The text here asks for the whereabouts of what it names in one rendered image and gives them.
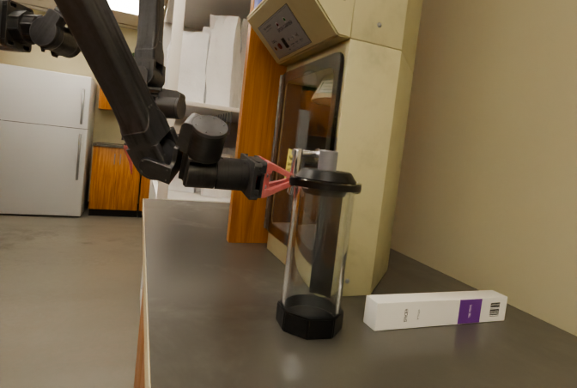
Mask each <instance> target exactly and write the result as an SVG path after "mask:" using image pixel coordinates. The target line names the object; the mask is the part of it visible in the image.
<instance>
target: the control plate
mask: <svg viewBox="0 0 577 388"><path fill-rule="evenodd" d="M283 17H284V18H285V19H286V22H285V21H284V20H283V19H282V18H283ZM276 22H277V23H278V25H279V27H278V26H277V25H276ZM258 30H259V31H260V33H261V34H262V35H263V36H264V38H265V39H266V41H267V42H268V44H269V45H270V47H271V49H272V50H273V51H274V53H275V54H276V55H277V57H278V58H279V59H280V58H283V57H285V56H287V55H289V54H290V53H292V52H295V51H297V50H298V49H300V48H302V47H303V46H305V45H308V44H310V43H312V41H311V40H310V39H309V38H308V36H307V34H306V33H305V31H304V29H303V28H302V26H301V24H300V23H299V22H298V21H297V19H296V18H295V16H294V14H293V12H292V11H291V9H290V8H289V6H288V5H287V4H286V3H285V4H284V5H283V6H282V7H281V8H280V9H279V10H278V11H277V12H276V13H275V14H274V15H272V16H271V17H270V18H269V19H268V20H267V21H265V22H264V23H263V24H262V25H261V26H260V27H258ZM296 33H298V34H299V36H295V35H296ZM292 35H294V37H295V38H294V39H291V37H292ZM282 38H284V39H285V40H286V42H287V43H288V45H289V48H286V46H285V45H284V44H283V42H282V41H281V39H282ZM288 38H290V41H287V39H288ZM278 43H279V44H281V46H282V49H280V48H279V47H278V46H277V44H278ZM275 47H276V48H277V50H276V49H275Z"/></svg>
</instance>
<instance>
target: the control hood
mask: <svg viewBox="0 0 577 388"><path fill-rule="evenodd" d="M354 1H355V0H262V1H261V3H260V4H259V5H258V6H257V7H256V8H255V9H254V10H253V11H252V12H251V13H250V14H249V16H248V17H247V21H248V22H249V24H250V25H251V26H252V28H253V30H254V31H255V33H256V34H257V35H258V37H259V38H260V39H261V41H262V42H263V44H264V45H265V47H266V48H267V50H268V51H269V53H270V54H271V56H272V57H273V58H274V59H275V61H276V63H277V64H280V65H284V66H287V65H289V64H292V63H294V62H296V61H298V60H301V59H303V58H305V57H308V56H310V55H312V54H314V53H316V52H319V51H321V50H324V49H325V48H327V47H329V46H332V45H335V44H336V43H339V42H341V41H343V40H345V39H348V38H349V37H350V29H351V22H352V15H353V8H354ZM285 3H286V4H287V5H288V6H289V8H290V9H291V11H292V12H293V14H294V16H295V18H296V19H297V21H298V22H299V23H300V24H301V26H302V28H303V29H304V31H305V33H306V34H307V36H308V38H309V39H310V40H311V41H312V43H310V44H308V45H305V46H303V47H302V48H300V49H298V50H297V51H295V52H292V53H290V54H289V55H287V56H285V57H283V58H280V59H279V58H278V57H277V55H276V54H275V53H274V51H273V50H272V49H271V47H270V45H269V44H268V42H267V41H266V39H265V38H264V36H263V35H262V34H261V33H260V31H259V30H258V27H260V26H261V25H262V24H263V23H264V22H265V21H267V20H268V19H269V18H270V17H271V16H272V15H274V14H275V13H276V12H277V11H278V10H279V9H280V8H281V7H282V6H283V5H284V4H285Z"/></svg>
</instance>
